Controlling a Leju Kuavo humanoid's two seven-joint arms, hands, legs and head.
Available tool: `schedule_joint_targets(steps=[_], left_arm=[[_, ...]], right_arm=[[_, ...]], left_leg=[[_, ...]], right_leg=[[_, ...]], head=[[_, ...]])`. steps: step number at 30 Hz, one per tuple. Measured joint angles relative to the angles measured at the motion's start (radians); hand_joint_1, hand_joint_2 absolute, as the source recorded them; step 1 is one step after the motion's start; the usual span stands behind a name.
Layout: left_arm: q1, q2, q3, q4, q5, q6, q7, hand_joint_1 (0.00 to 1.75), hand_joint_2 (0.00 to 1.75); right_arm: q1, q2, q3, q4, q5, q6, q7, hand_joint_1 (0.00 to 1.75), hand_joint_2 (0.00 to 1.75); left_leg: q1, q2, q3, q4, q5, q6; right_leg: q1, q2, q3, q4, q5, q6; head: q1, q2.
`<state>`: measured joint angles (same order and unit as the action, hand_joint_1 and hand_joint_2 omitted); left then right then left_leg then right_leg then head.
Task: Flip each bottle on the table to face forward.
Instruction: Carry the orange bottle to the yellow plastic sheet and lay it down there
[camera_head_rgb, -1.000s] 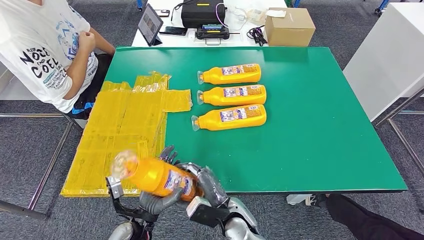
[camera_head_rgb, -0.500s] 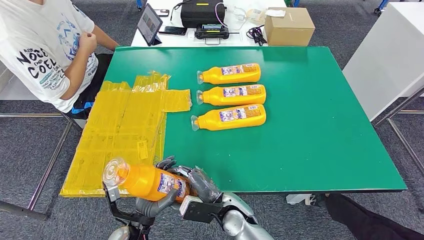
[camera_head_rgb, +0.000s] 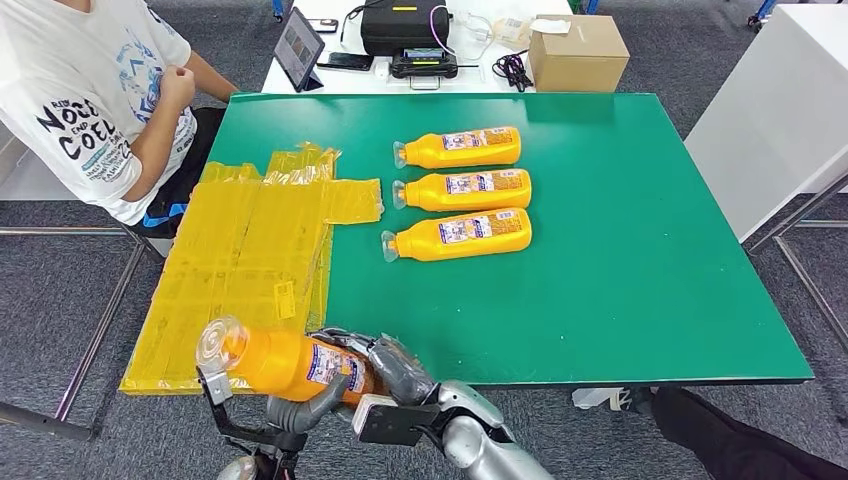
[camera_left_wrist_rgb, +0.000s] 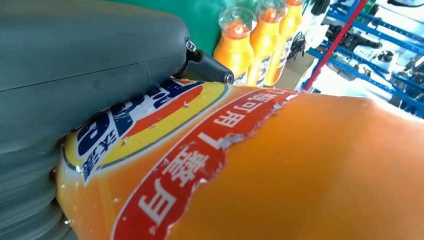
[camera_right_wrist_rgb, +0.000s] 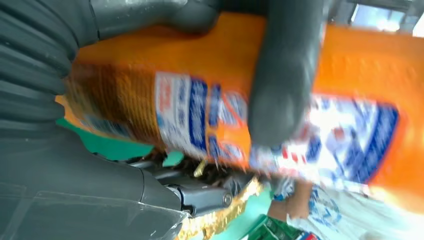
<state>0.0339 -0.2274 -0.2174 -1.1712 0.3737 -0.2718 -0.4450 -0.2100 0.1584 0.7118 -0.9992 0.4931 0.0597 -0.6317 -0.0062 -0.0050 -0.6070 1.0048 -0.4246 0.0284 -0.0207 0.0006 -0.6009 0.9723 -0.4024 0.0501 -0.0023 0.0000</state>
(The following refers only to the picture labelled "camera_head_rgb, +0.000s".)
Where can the person's left forearm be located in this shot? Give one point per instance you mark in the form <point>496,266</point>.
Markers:
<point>212,76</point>

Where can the white desk with metal legs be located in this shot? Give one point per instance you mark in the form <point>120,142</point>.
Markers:
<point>762,119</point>

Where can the yellow taped cardboard mat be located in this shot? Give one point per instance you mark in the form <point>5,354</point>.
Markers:
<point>232,265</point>

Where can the person's foot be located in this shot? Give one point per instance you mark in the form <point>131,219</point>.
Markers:
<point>636,401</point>

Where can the white power adapter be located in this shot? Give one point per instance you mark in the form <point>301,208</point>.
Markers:
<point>383,68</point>

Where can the orange detergent bottle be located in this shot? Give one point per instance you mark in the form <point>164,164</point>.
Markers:
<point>464,200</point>
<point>278,361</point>
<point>457,246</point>
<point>464,159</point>

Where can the person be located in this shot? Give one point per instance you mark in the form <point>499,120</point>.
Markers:
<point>66,99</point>

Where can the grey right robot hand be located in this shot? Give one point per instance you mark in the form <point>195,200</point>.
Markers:
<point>397,371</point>

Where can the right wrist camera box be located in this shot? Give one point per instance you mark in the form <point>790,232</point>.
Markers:
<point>391,424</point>

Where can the brown cardboard box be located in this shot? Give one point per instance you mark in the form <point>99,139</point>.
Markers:
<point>583,60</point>

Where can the black remote controller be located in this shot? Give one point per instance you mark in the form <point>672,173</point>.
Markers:
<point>424,65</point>

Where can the person's leg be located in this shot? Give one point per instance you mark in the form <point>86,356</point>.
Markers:
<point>729,437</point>

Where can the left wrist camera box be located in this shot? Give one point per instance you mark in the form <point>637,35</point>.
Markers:
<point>215,385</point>

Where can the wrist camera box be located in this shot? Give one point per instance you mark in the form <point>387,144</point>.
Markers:
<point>215,385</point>
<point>391,424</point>

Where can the white table foot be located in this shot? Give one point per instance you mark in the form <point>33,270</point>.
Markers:
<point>590,399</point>

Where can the person's right forearm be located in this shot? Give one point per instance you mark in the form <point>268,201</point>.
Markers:
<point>152,152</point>

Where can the clear plastic bag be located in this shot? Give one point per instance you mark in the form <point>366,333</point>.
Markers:
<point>513,30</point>

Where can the black carry bag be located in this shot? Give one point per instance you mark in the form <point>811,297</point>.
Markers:
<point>404,30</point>

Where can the person's right hand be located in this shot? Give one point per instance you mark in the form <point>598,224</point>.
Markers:
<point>177,86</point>

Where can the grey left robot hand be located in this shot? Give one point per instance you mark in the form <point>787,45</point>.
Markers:
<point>305,412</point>

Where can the white tissue paper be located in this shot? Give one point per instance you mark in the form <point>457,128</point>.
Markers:
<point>550,26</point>

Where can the black tablet computer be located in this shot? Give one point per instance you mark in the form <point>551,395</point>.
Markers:
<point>298,46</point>

